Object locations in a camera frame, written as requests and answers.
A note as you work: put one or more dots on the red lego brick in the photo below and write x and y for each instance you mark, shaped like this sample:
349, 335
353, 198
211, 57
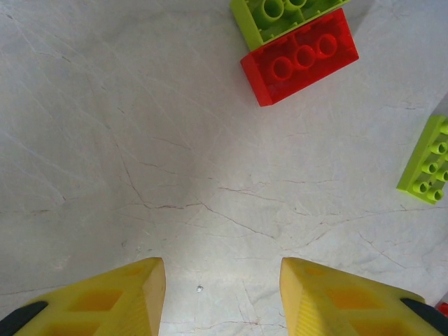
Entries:
266, 80
444, 309

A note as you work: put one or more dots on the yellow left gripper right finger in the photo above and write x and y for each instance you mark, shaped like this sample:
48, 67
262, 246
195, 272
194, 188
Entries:
308, 304

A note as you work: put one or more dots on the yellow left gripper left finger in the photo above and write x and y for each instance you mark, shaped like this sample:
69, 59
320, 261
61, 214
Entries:
133, 301

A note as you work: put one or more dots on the green lego brick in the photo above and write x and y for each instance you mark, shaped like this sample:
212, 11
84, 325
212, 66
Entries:
420, 154
252, 24

